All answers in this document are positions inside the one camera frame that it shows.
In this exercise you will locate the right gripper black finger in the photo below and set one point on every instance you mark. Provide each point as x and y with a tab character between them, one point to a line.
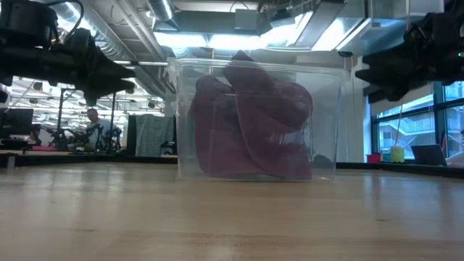
388	69
397	91

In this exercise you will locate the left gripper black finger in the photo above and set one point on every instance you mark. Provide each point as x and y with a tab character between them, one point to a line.
112	70
105	87

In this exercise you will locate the maroon cap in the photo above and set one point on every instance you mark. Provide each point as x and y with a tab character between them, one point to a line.
250	137

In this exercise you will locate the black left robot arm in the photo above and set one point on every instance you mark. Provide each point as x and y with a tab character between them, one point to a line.
25	21

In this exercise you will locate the person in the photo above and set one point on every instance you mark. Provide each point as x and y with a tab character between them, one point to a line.
96	125

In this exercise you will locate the yellow-green cup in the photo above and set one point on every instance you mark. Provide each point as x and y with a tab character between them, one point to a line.
397	154

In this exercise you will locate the black monitor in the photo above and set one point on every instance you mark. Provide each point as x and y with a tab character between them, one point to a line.
16	121

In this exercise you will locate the grey covered cabinet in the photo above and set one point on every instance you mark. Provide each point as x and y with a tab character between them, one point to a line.
154	134

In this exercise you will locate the red container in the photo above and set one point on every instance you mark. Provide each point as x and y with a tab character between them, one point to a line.
373	158

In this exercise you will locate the dark open laptop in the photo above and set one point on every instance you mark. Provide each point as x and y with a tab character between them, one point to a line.
428	155

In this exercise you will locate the clear plastic bin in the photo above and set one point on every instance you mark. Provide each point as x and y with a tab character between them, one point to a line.
326	119

